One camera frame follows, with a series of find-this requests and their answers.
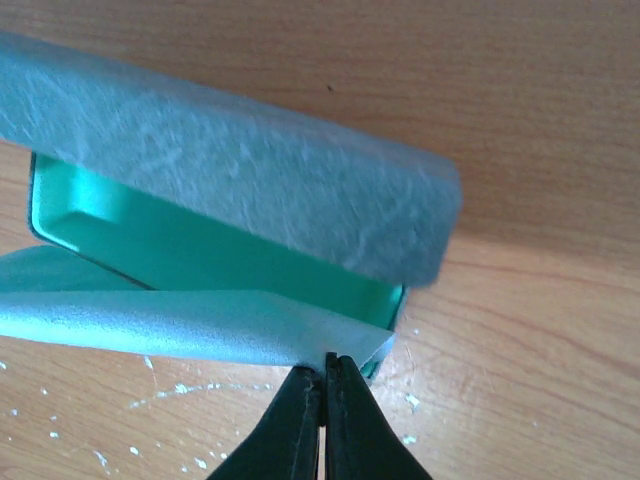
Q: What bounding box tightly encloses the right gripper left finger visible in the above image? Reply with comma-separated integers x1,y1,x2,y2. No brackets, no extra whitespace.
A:
208,367,323,480

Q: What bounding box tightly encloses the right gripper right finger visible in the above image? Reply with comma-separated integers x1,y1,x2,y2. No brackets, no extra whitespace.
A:
324,353,431,479

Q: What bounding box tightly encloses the grey glasses case green lining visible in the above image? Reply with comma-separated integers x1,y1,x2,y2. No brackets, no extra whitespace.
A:
0,32,464,381

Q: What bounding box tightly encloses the light blue cleaning cloth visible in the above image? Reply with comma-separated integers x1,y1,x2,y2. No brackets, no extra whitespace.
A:
1,246,394,370

